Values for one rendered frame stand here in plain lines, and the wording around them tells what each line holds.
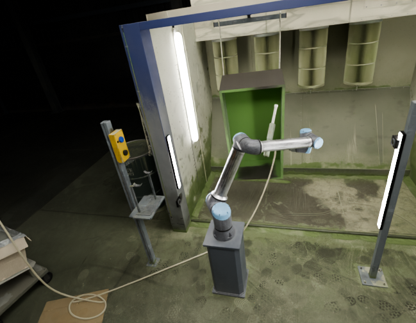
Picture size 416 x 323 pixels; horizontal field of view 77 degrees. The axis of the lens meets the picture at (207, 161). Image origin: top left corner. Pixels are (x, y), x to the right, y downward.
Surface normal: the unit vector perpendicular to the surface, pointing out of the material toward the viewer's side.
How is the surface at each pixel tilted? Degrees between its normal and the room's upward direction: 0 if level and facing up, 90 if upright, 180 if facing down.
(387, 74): 90
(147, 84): 90
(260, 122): 102
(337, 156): 57
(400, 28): 90
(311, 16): 90
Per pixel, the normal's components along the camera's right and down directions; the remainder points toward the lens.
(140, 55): -0.25, 0.50
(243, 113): -0.12, 0.67
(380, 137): -0.29, -0.05
